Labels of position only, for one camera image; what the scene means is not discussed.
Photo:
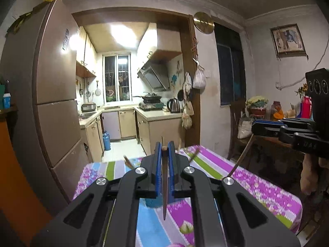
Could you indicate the dark curtained window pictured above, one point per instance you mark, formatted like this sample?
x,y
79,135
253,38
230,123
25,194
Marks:
x,y
231,65

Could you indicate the brown three-door refrigerator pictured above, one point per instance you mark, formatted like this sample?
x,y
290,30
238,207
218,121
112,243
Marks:
x,y
40,67

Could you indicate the green box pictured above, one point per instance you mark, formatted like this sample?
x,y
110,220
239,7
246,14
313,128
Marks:
x,y
2,92

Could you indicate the framed elephant picture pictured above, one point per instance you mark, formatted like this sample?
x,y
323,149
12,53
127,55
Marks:
x,y
288,41

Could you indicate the steel range hood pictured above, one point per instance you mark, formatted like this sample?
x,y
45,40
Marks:
x,y
156,75

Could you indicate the kitchen window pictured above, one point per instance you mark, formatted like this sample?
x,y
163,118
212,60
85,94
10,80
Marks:
x,y
117,78

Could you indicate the wooden chair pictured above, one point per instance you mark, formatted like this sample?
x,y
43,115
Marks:
x,y
237,112

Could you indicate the blue perforated utensil holder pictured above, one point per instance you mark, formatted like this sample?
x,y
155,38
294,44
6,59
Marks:
x,y
154,202

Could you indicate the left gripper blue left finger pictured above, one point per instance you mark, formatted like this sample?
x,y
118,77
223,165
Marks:
x,y
157,167

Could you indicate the blue white cup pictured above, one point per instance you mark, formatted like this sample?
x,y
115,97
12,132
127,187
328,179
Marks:
x,y
7,100

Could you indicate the hanging white plastic bag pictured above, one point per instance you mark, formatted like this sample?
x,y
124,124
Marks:
x,y
199,80

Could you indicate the red thermos bottle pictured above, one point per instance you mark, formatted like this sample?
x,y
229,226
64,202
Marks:
x,y
306,110

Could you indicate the stainless electric kettle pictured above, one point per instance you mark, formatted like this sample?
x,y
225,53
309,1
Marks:
x,y
173,105

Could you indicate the black wok on stove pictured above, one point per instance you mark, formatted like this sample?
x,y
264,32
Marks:
x,y
150,98

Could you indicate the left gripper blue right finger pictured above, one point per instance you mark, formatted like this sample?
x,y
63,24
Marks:
x,y
172,168

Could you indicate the blue water jug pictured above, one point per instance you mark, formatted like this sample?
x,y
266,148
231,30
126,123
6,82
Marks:
x,y
106,141

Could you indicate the person right hand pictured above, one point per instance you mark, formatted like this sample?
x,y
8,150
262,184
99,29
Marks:
x,y
309,176

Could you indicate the potted plant red pot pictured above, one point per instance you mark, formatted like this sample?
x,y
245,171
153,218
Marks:
x,y
256,106

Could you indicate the orange wooden cabinet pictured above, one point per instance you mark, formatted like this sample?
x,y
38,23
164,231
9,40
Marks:
x,y
22,213

